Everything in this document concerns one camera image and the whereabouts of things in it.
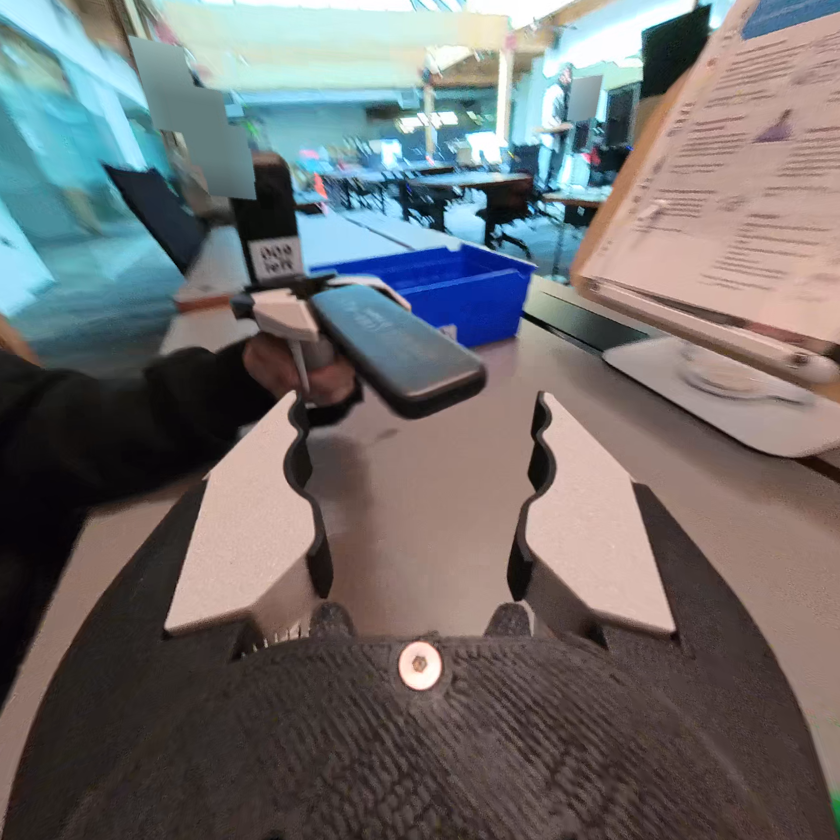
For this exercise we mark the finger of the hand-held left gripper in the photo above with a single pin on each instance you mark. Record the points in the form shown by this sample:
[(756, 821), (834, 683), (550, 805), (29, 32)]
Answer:
[(380, 289), (285, 313)]

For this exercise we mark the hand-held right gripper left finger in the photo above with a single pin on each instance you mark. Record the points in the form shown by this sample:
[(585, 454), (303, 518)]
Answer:
[(249, 544)]

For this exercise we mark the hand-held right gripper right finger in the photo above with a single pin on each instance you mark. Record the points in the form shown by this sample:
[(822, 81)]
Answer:
[(590, 544)]

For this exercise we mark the dark grey usb hub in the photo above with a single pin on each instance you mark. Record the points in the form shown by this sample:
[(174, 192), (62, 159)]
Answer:
[(407, 361)]

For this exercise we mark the large blue plastic bin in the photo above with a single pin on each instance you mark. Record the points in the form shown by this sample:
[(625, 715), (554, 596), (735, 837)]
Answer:
[(472, 289)]

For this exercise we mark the person's left forearm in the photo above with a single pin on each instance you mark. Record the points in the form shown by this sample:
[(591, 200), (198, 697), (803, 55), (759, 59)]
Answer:
[(98, 426)]

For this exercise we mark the person's left hand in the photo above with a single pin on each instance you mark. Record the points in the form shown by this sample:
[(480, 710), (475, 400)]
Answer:
[(269, 364)]

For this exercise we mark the dark panel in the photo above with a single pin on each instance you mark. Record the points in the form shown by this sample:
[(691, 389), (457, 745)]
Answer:
[(157, 216)]

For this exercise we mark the dark wooden desk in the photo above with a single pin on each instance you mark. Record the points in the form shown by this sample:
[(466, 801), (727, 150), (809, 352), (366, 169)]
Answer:
[(472, 178)]

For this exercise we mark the black office chair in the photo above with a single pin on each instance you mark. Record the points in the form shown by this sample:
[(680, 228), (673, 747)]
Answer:
[(505, 216)]

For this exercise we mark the instruction sheet on wooden stand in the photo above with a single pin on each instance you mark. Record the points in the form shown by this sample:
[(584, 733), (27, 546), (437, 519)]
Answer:
[(610, 229)]

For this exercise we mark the white instruction sheet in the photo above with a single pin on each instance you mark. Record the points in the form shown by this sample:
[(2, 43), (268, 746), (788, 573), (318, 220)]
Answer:
[(630, 216)]

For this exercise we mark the laminated sheet with blue banner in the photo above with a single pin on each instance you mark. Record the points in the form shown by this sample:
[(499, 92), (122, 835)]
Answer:
[(754, 197)]

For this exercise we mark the black wall screen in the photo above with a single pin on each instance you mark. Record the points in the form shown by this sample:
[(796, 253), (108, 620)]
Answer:
[(676, 52)]

